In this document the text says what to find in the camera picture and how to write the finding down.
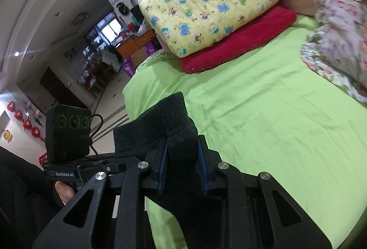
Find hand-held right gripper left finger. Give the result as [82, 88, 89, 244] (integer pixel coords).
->
[31, 140, 170, 249]

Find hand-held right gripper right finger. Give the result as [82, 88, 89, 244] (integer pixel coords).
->
[198, 134, 334, 249]

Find black pants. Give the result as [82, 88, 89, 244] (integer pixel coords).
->
[113, 91, 228, 249]

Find person's left forearm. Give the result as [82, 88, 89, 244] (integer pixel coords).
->
[0, 146, 59, 249]

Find person's left hand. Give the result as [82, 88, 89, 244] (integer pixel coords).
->
[54, 182, 77, 205]

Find dark door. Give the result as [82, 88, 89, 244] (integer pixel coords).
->
[40, 66, 95, 110]

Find green bed sheet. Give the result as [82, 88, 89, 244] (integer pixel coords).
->
[123, 13, 367, 249]

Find purple bag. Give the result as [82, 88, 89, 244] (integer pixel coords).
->
[122, 58, 136, 78]

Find orange cabinet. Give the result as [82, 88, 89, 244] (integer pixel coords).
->
[116, 30, 157, 59]

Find window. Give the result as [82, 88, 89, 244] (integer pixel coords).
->
[96, 18, 122, 43]

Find red towel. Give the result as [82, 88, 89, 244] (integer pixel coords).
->
[180, 6, 297, 74]

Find yellow cartoon print quilt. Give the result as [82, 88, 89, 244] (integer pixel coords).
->
[136, 0, 287, 58]

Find floral ruffled cloth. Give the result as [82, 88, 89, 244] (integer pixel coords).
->
[300, 0, 367, 108]

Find black camera cable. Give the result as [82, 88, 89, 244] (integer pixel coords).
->
[89, 114, 105, 156]

